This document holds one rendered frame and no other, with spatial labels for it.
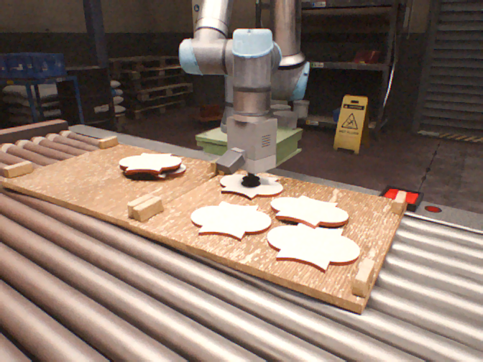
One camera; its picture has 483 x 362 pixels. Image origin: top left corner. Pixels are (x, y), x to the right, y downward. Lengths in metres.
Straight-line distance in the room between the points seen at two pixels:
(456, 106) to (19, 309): 5.05
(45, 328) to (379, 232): 0.51
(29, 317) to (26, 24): 5.62
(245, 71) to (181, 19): 6.18
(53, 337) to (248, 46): 0.54
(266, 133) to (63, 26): 5.71
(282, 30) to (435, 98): 4.28
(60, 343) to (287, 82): 0.89
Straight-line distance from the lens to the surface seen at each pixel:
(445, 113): 5.27
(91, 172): 0.96
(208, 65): 0.84
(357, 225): 0.68
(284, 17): 1.09
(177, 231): 0.64
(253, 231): 0.62
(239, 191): 0.76
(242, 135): 0.74
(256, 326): 0.48
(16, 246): 0.76
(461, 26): 5.21
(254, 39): 0.71
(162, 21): 7.16
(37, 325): 0.54
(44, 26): 6.17
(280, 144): 1.13
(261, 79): 0.71
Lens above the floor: 1.25
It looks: 22 degrees down
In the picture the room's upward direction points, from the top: straight up
